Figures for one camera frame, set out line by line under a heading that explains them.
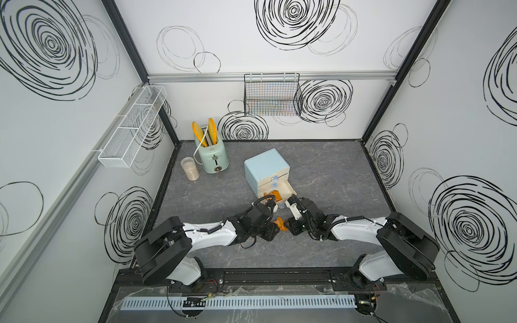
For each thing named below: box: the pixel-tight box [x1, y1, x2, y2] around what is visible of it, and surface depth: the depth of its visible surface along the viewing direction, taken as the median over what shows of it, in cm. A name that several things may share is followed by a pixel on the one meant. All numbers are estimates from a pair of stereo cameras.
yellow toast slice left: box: [191, 121, 209, 148], surface depth 98 cm
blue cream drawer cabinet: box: [244, 148, 297, 204], surface depth 93 cm
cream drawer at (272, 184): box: [257, 173, 289, 195], surface depth 93 cm
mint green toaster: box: [194, 129, 230, 174], surface depth 99 cm
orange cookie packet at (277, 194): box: [269, 189, 283, 202], surface depth 98 cm
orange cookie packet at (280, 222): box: [270, 216, 289, 232], surface depth 88 cm
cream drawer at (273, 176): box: [257, 165, 291, 188], surface depth 89 cm
